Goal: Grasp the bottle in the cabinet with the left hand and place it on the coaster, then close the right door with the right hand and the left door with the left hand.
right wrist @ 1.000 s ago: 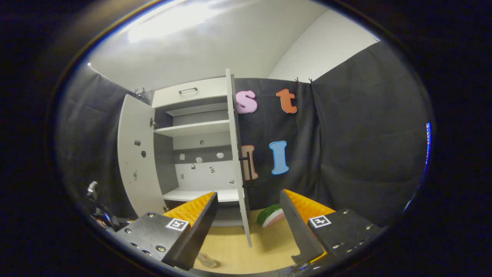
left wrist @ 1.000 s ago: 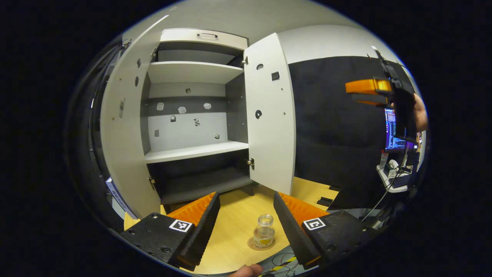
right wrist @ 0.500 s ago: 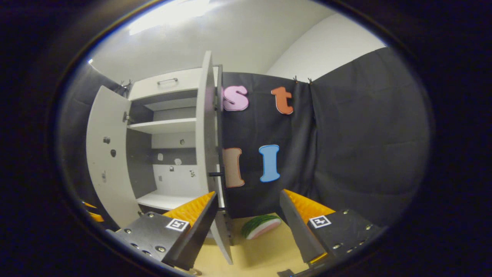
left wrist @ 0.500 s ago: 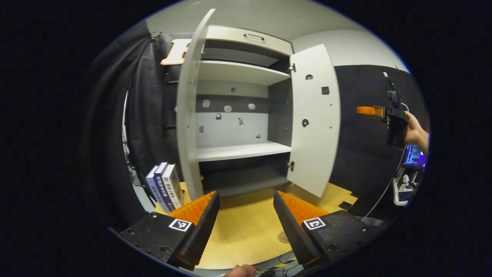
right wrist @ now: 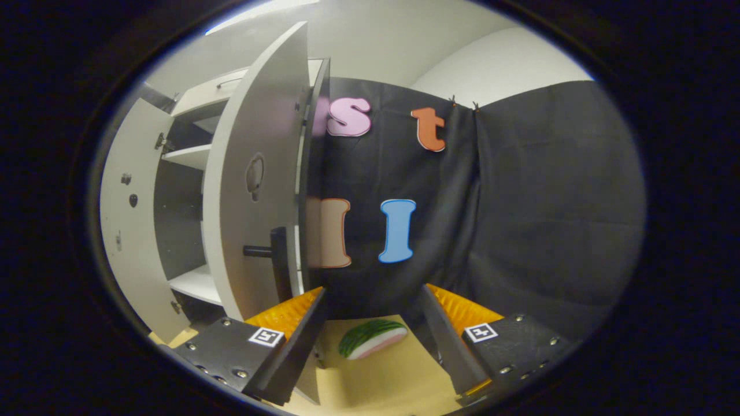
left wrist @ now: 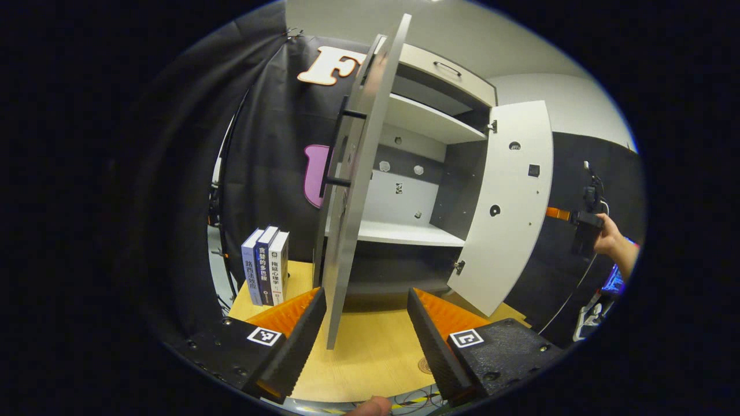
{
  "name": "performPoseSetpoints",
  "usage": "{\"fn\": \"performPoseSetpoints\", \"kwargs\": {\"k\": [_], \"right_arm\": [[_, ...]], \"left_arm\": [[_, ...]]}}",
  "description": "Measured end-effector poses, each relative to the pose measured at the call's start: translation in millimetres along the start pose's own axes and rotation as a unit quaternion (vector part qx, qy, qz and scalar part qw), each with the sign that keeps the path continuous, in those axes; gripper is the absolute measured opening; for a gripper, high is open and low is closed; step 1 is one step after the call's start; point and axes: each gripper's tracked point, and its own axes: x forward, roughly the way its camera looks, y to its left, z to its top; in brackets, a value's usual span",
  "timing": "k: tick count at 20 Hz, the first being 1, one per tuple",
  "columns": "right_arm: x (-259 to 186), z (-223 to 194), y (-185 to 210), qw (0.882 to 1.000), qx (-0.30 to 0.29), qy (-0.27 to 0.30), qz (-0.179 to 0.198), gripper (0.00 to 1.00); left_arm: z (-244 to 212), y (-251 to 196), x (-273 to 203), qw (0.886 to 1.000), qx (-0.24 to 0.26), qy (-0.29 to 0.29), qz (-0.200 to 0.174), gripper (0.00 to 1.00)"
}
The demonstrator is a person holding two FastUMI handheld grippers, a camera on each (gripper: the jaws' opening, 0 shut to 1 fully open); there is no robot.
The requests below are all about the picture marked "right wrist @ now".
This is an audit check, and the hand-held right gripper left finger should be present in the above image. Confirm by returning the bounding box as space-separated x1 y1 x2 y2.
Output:
156 286 327 406

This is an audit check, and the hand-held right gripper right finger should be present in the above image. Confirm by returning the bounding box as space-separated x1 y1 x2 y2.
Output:
420 283 573 405

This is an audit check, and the white cabinet door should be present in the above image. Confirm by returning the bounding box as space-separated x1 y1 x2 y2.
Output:
99 97 191 346
201 21 323 405

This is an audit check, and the white cabinet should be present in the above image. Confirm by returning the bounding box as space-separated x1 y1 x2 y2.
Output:
139 58 331 324

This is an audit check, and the white cabinet drawer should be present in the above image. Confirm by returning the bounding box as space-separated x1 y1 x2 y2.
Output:
171 58 324 117

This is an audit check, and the toy watermelon slice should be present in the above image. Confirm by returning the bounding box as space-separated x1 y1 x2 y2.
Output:
338 319 409 360

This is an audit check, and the black backdrop cloth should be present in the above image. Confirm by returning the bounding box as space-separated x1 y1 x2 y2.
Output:
139 78 647 341

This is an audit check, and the black door handle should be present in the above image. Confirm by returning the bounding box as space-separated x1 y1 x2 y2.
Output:
243 226 293 302

